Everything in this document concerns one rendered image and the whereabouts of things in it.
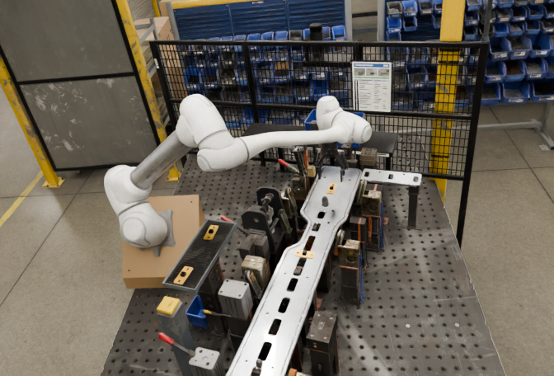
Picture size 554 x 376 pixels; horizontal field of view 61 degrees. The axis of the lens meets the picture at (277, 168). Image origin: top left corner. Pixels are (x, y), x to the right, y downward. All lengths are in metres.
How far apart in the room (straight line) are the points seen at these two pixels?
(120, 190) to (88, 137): 2.40
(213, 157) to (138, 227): 0.55
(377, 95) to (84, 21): 2.40
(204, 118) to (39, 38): 2.67
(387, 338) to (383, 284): 0.29
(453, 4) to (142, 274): 1.97
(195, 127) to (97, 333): 1.92
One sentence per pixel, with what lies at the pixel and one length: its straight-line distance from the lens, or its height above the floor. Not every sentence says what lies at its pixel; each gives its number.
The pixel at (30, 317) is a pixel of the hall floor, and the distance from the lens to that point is 3.75.
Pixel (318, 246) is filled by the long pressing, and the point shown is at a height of 1.00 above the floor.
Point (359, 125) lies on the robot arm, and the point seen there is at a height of 1.45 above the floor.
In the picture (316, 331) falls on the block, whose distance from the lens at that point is 1.73.
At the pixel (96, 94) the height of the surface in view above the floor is 0.89.
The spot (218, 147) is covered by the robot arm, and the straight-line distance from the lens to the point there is 1.78.
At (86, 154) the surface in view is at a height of 0.31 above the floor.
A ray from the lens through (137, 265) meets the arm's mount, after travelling 2.45.
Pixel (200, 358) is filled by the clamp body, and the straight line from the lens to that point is 1.70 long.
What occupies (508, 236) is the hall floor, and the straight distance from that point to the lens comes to 3.71.
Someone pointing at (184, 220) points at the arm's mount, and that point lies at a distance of 2.36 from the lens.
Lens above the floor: 2.41
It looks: 34 degrees down
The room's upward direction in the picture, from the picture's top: 8 degrees counter-clockwise
